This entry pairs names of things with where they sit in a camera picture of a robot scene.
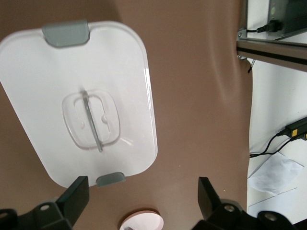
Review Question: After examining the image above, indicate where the brown table mat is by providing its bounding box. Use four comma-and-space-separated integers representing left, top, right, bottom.
0, 0, 255, 230

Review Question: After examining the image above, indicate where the white lidded storage box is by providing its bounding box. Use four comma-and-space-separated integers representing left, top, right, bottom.
0, 19, 160, 190

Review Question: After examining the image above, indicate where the white paper sheet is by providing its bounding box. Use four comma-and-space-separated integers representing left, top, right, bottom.
247, 153, 305, 199

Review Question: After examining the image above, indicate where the black plug cable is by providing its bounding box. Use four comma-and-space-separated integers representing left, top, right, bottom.
246, 19, 283, 34

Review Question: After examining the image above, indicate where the pink round plate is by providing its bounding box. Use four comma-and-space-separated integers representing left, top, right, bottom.
119, 207, 165, 230

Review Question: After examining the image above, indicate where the black adapter yellow label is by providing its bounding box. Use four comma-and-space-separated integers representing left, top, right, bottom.
284, 119, 307, 142

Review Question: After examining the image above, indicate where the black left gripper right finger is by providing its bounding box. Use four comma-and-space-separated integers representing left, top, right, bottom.
193, 176, 297, 230

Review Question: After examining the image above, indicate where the thin black adapter cable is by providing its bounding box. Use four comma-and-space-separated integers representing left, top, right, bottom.
249, 131, 297, 158

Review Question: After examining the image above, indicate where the black power supply box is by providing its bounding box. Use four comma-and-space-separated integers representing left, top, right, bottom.
268, 0, 307, 40

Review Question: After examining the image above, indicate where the long aluminium rail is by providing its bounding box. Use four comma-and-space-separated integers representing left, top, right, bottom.
236, 28, 307, 72

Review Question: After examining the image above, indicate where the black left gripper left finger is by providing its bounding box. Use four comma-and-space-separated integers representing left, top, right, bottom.
0, 176, 90, 230

